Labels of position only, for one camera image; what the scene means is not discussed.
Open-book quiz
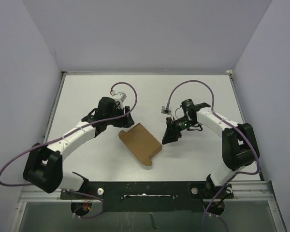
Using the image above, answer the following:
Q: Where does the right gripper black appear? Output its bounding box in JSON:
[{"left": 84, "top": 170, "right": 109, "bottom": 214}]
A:
[{"left": 162, "top": 116, "right": 197, "bottom": 145}]

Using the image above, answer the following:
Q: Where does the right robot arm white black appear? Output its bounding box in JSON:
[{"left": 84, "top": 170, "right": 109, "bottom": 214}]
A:
[{"left": 162, "top": 99, "right": 260, "bottom": 198}]

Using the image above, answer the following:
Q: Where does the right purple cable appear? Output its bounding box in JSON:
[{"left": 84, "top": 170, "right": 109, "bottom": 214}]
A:
[{"left": 166, "top": 79, "right": 261, "bottom": 232}]

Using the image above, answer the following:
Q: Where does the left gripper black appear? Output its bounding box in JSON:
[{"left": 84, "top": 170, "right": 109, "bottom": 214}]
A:
[{"left": 106, "top": 105, "right": 134, "bottom": 128}]

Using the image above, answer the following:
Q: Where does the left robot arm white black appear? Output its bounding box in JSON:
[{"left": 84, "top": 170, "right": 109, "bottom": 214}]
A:
[{"left": 23, "top": 92, "right": 134, "bottom": 199}]

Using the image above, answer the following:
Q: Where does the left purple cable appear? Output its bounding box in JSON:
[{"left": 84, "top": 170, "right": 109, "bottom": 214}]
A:
[{"left": 0, "top": 82, "right": 138, "bottom": 220}]

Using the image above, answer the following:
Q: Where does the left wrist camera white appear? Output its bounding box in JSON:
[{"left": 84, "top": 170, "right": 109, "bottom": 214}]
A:
[{"left": 110, "top": 90, "right": 127, "bottom": 103}]

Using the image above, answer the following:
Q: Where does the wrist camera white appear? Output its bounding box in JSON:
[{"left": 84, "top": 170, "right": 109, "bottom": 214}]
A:
[
  {"left": 110, "top": 90, "right": 127, "bottom": 103},
  {"left": 161, "top": 106, "right": 172, "bottom": 115}
]

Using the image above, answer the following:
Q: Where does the brown cardboard box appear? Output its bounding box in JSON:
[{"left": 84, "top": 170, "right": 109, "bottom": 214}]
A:
[{"left": 118, "top": 123, "right": 162, "bottom": 166}]

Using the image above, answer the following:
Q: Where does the purple cable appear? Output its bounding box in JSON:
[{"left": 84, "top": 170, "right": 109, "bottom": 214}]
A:
[
  {"left": 0, "top": 82, "right": 138, "bottom": 220},
  {"left": 166, "top": 79, "right": 261, "bottom": 232}
]

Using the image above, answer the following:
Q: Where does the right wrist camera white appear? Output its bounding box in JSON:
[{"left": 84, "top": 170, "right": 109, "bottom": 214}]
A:
[{"left": 161, "top": 106, "right": 172, "bottom": 115}]

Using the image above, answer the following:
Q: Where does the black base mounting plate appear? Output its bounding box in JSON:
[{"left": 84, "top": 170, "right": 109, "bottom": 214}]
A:
[{"left": 60, "top": 181, "right": 234, "bottom": 212}]

